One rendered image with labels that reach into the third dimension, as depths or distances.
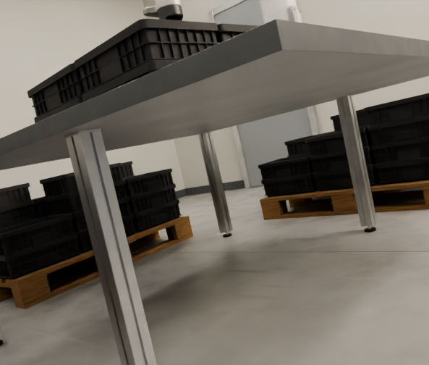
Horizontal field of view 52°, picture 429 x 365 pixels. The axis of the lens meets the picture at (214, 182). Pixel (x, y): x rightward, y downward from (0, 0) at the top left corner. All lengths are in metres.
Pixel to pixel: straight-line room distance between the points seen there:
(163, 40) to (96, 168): 0.43
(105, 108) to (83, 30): 4.72
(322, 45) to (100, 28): 5.10
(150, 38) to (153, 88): 0.52
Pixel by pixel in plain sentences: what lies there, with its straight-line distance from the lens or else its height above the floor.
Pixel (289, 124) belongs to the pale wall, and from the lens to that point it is 4.81.
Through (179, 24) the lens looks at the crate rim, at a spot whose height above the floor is 0.92.
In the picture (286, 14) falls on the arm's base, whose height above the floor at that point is 0.84.
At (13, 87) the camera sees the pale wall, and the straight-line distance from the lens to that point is 4.90.
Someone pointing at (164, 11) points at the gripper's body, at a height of 0.98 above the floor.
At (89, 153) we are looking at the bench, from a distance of 1.02.
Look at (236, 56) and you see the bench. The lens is 0.62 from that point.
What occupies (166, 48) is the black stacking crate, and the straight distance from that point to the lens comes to 1.27.
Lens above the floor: 0.56
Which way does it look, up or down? 4 degrees down
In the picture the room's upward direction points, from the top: 12 degrees counter-clockwise
